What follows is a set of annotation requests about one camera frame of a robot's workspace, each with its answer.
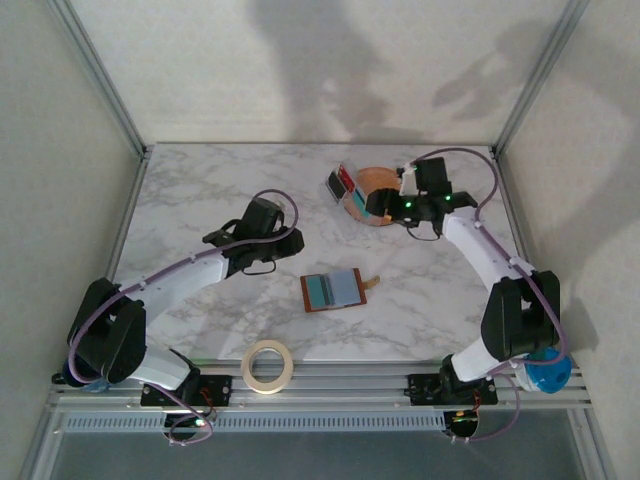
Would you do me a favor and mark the brown leather card holder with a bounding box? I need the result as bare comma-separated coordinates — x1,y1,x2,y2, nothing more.
299,268,381,315

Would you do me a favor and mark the round orange coaster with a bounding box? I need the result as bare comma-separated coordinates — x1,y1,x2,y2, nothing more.
349,167,407,229

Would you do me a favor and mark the dark grey card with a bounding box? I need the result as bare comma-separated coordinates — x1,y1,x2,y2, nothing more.
325,172,346,204

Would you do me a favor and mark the aluminium table side rail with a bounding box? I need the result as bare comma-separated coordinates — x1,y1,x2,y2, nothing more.
97,149,152,291
491,148,539,274

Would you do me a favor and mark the beige masking tape roll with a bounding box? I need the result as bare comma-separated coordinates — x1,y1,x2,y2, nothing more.
240,339,295,396

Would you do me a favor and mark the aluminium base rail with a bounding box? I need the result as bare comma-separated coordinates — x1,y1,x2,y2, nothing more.
47,360,591,416

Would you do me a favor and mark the grey slotted cable duct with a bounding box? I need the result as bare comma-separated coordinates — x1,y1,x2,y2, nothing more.
64,412,448,434

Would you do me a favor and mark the red VIP card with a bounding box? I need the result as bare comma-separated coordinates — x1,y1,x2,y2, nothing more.
337,164,358,195

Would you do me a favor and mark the teal card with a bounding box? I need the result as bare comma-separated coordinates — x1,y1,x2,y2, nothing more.
348,192,374,220
305,275,335,310

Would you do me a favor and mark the aluminium frame post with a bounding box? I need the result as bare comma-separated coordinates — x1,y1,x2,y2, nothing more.
489,0,594,160
47,0,154,160

